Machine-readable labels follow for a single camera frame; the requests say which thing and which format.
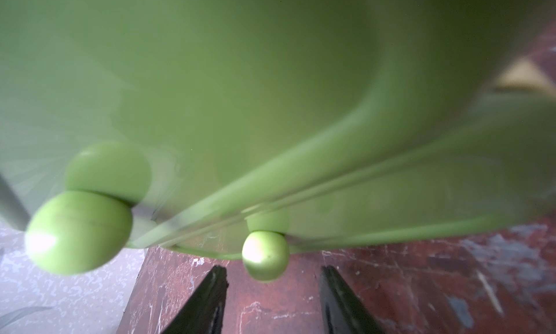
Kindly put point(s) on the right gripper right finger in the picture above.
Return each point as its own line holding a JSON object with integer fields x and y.
{"x": 342, "y": 311}

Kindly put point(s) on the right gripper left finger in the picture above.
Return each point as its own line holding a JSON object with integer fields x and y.
{"x": 204, "y": 310}

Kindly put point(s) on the green pink drawer cabinet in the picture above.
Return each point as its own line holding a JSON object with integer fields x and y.
{"x": 256, "y": 129}

